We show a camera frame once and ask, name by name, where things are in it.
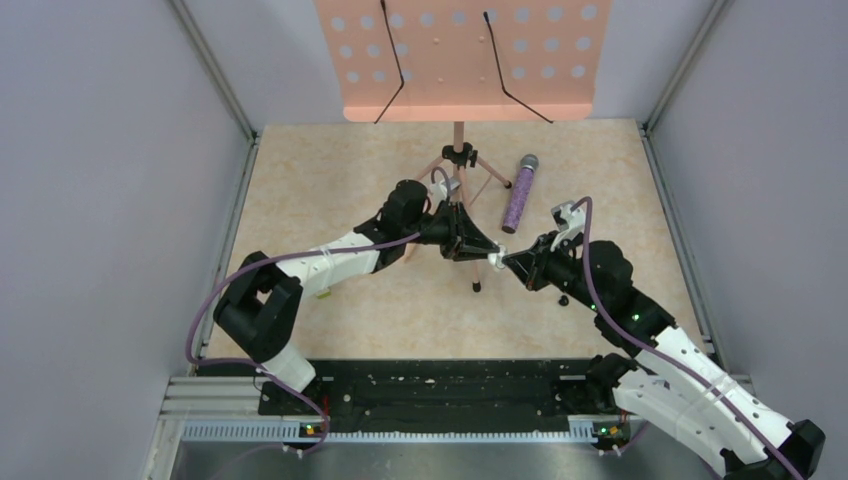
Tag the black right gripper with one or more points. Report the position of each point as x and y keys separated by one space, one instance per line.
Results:
x=538 y=258

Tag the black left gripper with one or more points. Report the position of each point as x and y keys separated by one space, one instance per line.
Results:
x=471 y=235

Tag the white earbud charging case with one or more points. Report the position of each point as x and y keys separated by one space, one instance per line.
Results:
x=496 y=259

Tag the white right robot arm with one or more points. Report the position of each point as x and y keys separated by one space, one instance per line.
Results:
x=665 y=377

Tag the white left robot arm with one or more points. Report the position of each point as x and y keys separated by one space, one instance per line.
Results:
x=258 y=309

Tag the purple glitter microphone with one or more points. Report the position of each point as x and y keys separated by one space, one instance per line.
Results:
x=521 y=187

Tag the pink music stand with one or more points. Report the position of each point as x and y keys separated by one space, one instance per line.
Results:
x=465 y=61

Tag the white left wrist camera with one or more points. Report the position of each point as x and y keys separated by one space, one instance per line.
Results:
x=443 y=190

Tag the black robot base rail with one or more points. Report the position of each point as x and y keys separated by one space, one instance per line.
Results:
x=462 y=400

